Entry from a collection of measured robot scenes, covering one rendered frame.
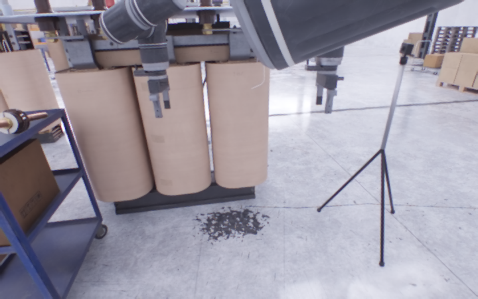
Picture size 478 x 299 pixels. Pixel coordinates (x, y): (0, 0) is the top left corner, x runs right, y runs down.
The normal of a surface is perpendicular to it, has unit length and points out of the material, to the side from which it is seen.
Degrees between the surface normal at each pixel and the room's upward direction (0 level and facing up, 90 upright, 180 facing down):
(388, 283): 0
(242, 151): 90
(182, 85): 90
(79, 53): 90
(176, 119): 90
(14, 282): 0
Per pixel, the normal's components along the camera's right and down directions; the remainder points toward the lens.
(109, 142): 0.15, 0.43
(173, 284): -0.03, -0.90
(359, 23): -0.04, 0.77
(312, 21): -0.16, 0.57
